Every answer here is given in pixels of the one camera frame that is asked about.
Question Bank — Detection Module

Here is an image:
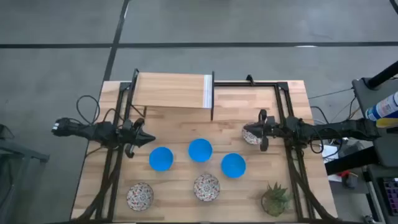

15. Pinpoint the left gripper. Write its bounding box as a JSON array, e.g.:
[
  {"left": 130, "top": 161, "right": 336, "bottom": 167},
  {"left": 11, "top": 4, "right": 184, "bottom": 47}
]
[{"left": 119, "top": 117, "right": 157, "bottom": 159}]

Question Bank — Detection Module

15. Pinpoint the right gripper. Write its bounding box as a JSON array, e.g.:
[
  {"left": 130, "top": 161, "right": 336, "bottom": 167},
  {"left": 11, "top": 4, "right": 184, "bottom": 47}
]
[{"left": 243, "top": 108, "right": 283, "bottom": 152}]

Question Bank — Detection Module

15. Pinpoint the floral patterned ceramic bowl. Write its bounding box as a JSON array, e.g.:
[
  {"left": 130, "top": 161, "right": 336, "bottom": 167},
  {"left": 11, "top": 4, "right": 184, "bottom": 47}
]
[
  {"left": 126, "top": 182, "right": 154, "bottom": 212},
  {"left": 193, "top": 173, "right": 221, "bottom": 202},
  {"left": 241, "top": 126, "right": 264, "bottom": 146}
]

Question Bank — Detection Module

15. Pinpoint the blue plastic bowl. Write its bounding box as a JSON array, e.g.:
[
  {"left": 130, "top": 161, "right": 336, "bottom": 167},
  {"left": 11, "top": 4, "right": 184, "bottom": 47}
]
[
  {"left": 149, "top": 146, "right": 174, "bottom": 172},
  {"left": 188, "top": 138, "right": 214, "bottom": 163},
  {"left": 220, "top": 152, "right": 247, "bottom": 179}
]

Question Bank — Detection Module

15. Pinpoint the wooden shelf with black legs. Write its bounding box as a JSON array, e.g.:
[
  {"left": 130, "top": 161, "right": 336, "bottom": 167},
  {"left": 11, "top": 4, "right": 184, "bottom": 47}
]
[{"left": 124, "top": 68, "right": 216, "bottom": 122}]

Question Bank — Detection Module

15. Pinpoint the potted green succulent plant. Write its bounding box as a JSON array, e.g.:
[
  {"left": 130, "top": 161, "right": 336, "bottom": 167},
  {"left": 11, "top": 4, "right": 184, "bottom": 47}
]
[{"left": 261, "top": 182, "right": 294, "bottom": 218}]

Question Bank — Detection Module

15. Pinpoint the white paper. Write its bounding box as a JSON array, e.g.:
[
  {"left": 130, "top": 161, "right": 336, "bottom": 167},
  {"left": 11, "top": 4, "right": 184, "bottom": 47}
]
[{"left": 320, "top": 143, "right": 343, "bottom": 162}]

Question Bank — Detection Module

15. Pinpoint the small grey item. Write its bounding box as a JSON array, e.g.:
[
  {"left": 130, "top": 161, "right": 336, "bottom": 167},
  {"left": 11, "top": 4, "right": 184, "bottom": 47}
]
[{"left": 343, "top": 174, "right": 359, "bottom": 189}]

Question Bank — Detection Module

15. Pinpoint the grey cart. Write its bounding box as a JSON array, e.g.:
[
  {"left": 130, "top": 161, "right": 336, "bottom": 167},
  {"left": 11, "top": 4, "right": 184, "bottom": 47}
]
[{"left": 351, "top": 77, "right": 398, "bottom": 169}]

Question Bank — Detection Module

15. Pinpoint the grey metal stand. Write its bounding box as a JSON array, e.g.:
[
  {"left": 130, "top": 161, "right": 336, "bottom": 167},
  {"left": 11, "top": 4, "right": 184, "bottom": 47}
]
[{"left": 0, "top": 123, "right": 50, "bottom": 224}]

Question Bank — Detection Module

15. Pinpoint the white and blue spray bottle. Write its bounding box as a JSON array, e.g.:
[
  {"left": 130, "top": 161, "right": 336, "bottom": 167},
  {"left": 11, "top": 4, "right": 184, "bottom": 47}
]
[{"left": 365, "top": 91, "right": 398, "bottom": 121}]

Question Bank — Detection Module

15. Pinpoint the yellow object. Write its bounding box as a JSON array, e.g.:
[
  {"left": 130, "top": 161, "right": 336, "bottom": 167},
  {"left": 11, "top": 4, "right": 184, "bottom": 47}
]
[{"left": 375, "top": 117, "right": 398, "bottom": 129}]

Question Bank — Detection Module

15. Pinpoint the black pole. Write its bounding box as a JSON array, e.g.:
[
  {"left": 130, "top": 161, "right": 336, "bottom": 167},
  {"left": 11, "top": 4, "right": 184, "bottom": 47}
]
[{"left": 366, "top": 60, "right": 398, "bottom": 90}]

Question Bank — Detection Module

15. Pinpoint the dark cart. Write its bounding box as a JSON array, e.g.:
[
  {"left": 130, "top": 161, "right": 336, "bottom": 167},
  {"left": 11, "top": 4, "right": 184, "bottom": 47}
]
[{"left": 363, "top": 164, "right": 398, "bottom": 224}]

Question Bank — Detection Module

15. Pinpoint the keypad device with purple keys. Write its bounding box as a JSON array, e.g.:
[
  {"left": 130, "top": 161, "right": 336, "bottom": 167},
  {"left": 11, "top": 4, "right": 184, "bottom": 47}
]
[{"left": 382, "top": 177, "right": 398, "bottom": 208}]

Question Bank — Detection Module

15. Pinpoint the black metal table frame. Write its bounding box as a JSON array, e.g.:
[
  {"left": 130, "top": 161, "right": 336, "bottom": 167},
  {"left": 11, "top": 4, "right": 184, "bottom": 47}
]
[{"left": 72, "top": 80, "right": 340, "bottom": 224}]

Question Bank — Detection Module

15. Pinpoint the thin black cable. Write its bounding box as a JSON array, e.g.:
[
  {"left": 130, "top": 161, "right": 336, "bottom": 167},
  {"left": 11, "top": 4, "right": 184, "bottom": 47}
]
[{"left": 307, "top": 88, "right": 355, "bottom": 100}]

